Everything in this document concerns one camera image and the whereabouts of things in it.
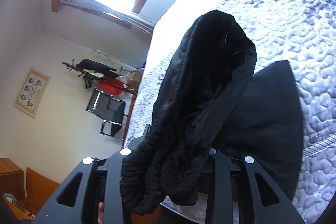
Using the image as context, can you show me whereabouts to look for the black pants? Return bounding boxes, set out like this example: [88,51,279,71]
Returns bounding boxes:
[119,10,305,215]

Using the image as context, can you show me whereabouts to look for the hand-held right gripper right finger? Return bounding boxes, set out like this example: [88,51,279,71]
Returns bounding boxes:
[196,148,306,224]

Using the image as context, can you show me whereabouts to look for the black folding chair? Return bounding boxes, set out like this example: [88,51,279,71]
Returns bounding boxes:
[86,88,130,139]

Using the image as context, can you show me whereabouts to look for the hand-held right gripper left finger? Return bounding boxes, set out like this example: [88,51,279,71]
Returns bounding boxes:
[31,124,153,224]

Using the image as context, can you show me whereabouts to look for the framed wall picture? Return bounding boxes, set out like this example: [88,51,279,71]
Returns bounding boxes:
[14,67,51,118]

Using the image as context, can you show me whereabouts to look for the white wire rack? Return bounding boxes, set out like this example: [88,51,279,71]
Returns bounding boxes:
[119,66,133,78]

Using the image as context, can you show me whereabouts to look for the grey curtain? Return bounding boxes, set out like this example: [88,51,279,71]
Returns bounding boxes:
[58,0,155,35]

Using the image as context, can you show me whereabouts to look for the white wall cable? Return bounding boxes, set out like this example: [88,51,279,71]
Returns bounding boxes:
[94,48,116,65]

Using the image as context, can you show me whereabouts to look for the wooden panel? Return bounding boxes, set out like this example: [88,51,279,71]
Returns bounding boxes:
[25,167,61,216]

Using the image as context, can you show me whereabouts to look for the wooden coat rack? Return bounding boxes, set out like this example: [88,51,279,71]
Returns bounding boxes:
[62,58,137,95]

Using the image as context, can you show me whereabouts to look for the wooden cabinet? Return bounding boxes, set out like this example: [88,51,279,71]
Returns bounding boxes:
[0,158,26,200]

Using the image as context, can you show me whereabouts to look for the cardboard box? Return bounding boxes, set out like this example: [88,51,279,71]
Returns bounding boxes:
[129,70,143,90]

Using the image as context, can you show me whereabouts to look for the grey quilted blanket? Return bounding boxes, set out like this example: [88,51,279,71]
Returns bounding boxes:
[123,0,336,219]

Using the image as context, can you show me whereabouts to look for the black garment on rack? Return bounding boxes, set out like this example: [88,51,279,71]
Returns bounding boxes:
[76,58,118,78]

